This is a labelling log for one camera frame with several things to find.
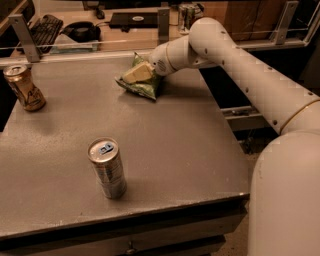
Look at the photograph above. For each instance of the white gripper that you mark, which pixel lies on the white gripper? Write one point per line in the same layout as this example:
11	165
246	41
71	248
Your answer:
159	60

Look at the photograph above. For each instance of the gold beverage can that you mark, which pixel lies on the gold beverage can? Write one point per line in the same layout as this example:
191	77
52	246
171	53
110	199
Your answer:
19	79

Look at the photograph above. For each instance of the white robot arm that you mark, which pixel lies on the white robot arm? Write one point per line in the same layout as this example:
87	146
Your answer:
284	207

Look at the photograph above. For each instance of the right metal bracket post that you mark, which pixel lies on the right metal bracket post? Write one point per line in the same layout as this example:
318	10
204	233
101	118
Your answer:
281	30

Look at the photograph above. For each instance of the black laptop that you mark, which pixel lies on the black laptop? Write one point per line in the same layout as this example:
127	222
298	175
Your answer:
134	20

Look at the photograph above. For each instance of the silver redbull can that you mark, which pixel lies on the silver redbull can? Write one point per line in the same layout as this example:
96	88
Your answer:
104	154

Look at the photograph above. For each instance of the wooden cabinet box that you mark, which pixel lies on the wooden cabinet box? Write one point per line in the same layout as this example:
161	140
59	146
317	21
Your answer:
246	20

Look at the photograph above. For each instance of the left metal bracket post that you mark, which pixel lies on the left metal bracket post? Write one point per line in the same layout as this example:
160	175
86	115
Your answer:
23	33

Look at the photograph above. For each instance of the cans on back desk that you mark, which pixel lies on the cans on back desk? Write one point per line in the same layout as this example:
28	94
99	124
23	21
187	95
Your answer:
188	13

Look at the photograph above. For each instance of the metal bracket post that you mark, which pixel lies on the metal bracket post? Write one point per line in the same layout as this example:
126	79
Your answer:
281	30
163	17
23	33

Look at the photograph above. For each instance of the middle metal bracket post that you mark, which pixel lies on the middle metal bracket post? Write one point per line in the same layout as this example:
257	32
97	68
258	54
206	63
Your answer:
163	17

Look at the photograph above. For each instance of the green jalapeno chip bag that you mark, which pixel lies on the green jalapeno chip bag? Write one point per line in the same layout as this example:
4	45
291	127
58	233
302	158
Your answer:
147	88

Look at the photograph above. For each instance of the table drawer front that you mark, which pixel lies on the table drawer front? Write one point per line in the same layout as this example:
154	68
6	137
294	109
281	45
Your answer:
192	236

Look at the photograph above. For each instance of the grey metal shelf rail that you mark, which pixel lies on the grey metal shelf rail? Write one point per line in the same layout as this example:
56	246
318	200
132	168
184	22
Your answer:
244	118

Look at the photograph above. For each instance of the black keyboard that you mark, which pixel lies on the black keyboard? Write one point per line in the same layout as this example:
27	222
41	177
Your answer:
45	31

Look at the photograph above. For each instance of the black headphones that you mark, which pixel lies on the black headphones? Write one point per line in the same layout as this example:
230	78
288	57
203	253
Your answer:
82	31

